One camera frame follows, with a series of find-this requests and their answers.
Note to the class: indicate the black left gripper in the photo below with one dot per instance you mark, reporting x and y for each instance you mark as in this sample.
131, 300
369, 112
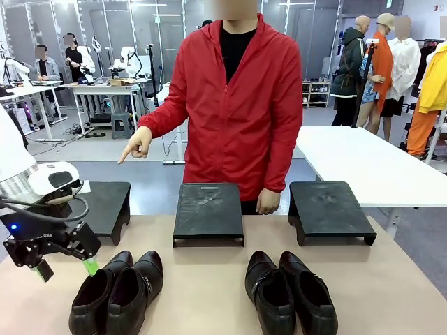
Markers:
35, 227

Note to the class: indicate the black leather buckle shoe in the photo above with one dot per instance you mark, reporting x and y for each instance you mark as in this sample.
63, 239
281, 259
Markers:
269, 293
136, 289

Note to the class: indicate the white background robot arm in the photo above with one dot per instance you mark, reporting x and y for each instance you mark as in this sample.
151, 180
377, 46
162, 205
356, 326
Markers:
12, 71
86, 63
125, 63

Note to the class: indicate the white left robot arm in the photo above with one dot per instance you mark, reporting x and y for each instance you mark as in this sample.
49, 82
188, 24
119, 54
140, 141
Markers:
14, 150

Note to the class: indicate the person's right forearm red sleeve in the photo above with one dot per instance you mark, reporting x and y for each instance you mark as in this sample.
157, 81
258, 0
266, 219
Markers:
164, 117

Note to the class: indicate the person's left forearm red sleeve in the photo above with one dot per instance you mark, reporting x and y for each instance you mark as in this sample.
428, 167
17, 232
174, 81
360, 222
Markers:
283, 164

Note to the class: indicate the black shoe stand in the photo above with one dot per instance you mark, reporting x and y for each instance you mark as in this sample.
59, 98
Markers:
208, 213
328, 213
108, 206

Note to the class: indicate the seated person grey jacket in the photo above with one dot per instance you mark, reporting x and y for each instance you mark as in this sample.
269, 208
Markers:
47, 66

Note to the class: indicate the standing person black clothes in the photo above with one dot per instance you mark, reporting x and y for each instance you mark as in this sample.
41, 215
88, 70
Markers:
73, 59

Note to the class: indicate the black stand pole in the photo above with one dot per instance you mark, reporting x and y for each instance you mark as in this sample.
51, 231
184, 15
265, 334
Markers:
152, 76

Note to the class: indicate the person in red jacket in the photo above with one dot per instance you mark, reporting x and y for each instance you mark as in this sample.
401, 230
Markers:
237, 115

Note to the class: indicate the person's right hand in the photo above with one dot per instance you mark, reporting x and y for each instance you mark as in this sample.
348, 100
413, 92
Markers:
139, 143

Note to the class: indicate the person's left hand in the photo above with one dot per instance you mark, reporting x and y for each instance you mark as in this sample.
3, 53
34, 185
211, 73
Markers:
268, 202

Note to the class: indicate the grey plastic stool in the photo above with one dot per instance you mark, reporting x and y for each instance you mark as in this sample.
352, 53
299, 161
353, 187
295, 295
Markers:
122, 125

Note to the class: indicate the white background desk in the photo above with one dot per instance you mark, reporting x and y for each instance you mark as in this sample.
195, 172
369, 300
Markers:
104, 89
31, 92

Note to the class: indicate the cardboard box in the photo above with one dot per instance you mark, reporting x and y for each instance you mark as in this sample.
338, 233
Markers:
120, 82

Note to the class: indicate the white shoe rack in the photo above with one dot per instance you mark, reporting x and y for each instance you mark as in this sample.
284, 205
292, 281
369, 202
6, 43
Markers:
316, 94

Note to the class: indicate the mannequin in dark jacket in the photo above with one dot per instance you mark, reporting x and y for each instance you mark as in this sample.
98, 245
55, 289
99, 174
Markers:
349, 70

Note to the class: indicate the black tripod pole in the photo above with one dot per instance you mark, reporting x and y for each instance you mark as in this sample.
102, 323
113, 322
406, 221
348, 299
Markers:
363, 83

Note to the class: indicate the mannequin orange garment beige hat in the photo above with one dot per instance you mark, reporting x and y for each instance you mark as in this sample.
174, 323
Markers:
379, 70

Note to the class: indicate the figure in white shirt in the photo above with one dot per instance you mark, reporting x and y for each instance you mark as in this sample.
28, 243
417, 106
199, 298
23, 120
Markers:
405, 66

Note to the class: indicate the yellow garment orange trousers mannequin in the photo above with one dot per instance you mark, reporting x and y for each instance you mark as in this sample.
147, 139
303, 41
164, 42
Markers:
431, 90

